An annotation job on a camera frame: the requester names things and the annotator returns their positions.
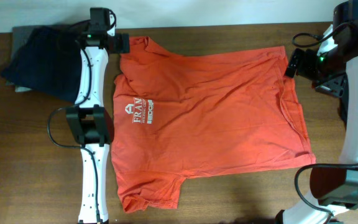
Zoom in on navy garment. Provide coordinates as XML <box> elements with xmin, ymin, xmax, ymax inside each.
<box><xmin>1</xmin><ymin>26</ymin><xmax>83</xmax><ymax>104</ymax></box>

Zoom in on red soccer t-shirt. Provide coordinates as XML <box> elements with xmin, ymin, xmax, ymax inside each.
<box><xmin>111</xmin><ymin>36</ymin><xmax>316</xmax><ymax>213</ymax></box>

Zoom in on grey garment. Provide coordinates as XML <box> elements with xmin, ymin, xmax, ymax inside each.
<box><xmin>6</xmin><ymin>24</ymin><xmax>80</xmax><ymax>93</ymax></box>

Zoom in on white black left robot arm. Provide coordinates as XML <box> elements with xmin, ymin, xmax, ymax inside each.
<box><xmin>66</xmin><ymin>34</ymin><xmax>130</xmax><ymax>223</ymax></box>

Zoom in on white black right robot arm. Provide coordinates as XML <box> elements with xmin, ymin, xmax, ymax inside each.
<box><xmin>275</xmin><ymin>0</ymin><xmax>358</xmax><ymax>224</ymax></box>

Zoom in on black crumpled garment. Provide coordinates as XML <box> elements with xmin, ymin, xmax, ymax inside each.
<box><xmin>339</xmin><ymin>90</ymin><xmax>349</xmax><ymax>126</ymax></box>

